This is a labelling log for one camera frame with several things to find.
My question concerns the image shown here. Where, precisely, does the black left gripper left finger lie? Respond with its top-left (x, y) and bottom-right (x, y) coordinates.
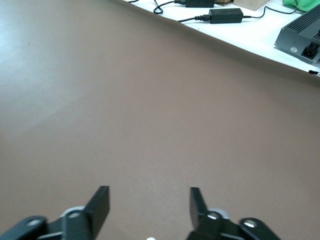
top-left (0, 185), bottom-right (111, 240)

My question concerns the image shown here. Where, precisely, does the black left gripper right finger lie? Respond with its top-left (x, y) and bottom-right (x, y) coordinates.
top-left (185, 186), bottom-right (283, 240)

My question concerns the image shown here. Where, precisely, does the brown table mat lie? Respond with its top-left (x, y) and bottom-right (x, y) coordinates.
top-left (0, 0), bottom-right (320, 240)

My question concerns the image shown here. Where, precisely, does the black power adapter brick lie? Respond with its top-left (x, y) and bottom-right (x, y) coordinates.
top-left (184, 0), bottom-right (216, 9)
top-left (208, 7), bottom-right (244, 25)

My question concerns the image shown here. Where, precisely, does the grey finned electronics box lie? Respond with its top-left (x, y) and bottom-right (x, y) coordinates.
top-left (274, 4), bottom-right (320, 67)

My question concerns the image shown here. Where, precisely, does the light wooden box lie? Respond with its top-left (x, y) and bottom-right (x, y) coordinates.
top-left (233, 0), bottom-right (270, 12)

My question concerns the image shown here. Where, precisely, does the green cloth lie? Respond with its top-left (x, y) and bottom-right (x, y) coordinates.
top-left (282, 0), bottom-right (319, 13)

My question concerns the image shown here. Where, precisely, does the thick black power cable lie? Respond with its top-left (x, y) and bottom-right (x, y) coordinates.
top-left (177, 14), bottom-right (210, 24)

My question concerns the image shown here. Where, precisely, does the black looped cable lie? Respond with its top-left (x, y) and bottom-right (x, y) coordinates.
top-left (152, 0), bottom-right (187, 15)

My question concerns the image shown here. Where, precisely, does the thin black adapter cable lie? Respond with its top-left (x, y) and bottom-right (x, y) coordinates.
top-left (241, 5), bottom-right (300, 20)

